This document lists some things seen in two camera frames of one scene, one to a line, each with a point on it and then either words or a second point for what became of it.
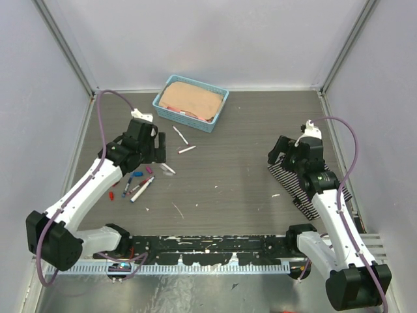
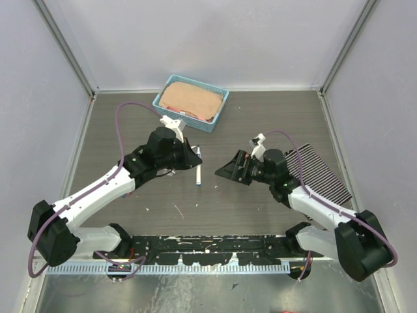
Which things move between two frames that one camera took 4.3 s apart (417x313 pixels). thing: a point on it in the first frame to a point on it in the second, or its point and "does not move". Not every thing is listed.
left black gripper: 158,154 to 190,159
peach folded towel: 204,102 does not move
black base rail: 211,250 does not move
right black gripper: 283,145 to 230,170
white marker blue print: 142,189 to 199,167
